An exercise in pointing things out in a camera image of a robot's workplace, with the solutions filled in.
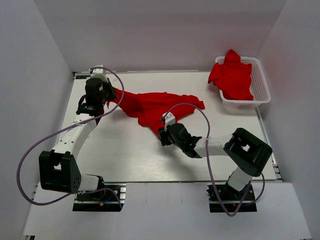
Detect red t shirt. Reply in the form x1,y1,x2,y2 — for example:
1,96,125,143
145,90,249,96
119,91,205,136

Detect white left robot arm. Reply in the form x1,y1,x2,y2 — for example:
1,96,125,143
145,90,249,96
38,76,117,200

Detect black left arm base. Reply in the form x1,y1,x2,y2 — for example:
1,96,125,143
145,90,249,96
72,183,126,212

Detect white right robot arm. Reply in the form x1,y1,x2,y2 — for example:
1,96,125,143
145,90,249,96
158,123,273,200

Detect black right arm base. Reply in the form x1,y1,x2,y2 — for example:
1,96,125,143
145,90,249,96
206,184,257,214

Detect red t shirts in basket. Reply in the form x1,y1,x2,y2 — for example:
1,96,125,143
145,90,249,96
208,49,254,101

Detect white plastic basket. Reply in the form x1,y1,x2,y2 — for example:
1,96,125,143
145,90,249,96
219,56,271,109

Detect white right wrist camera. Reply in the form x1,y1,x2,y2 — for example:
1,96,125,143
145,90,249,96
160,111,176,128

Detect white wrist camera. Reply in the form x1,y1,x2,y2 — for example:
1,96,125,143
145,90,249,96
89,64,106,80
160,111,176,128

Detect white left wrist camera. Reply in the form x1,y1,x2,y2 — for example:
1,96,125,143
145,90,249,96
89,64,106,80

